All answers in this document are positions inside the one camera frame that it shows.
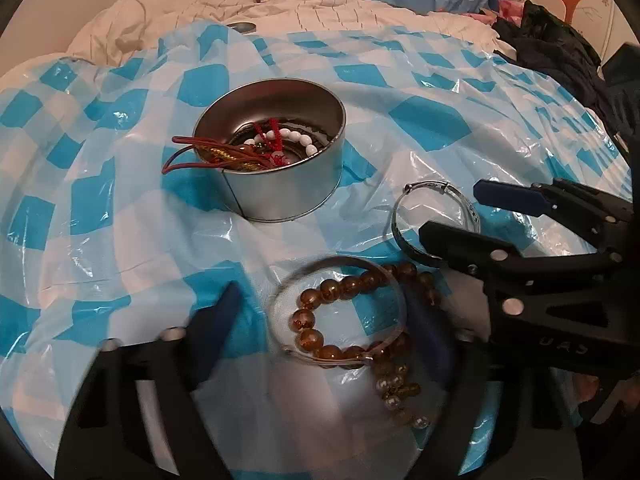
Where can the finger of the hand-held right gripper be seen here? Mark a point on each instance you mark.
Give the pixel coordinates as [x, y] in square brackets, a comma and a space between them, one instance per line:
[505, 196]
[460, 242]

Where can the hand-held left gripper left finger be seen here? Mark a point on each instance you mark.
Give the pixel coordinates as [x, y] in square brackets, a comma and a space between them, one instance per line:
[227, 310]

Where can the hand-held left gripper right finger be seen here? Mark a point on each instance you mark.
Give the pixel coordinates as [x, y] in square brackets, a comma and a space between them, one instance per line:
[427, 322]

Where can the silver and black bangle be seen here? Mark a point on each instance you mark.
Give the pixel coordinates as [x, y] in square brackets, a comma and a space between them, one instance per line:
[400, 237]

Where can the round metal tin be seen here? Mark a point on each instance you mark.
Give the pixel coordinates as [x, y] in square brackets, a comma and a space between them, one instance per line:
[280, 195]

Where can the blue checked plastic sheet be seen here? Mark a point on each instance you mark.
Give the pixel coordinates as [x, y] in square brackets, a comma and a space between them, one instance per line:
[125, 210]

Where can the dark clothing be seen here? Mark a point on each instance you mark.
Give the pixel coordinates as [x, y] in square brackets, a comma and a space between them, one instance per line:
[550, 45]

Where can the pink cloth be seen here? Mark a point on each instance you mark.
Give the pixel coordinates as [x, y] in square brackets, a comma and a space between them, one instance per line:
[507, 10]

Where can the white striped quilt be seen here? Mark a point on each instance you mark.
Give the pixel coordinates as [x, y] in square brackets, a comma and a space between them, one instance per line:
[350, 12]

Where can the round metal tin lid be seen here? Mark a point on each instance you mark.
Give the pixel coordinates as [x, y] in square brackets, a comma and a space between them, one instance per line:
[241, 26]

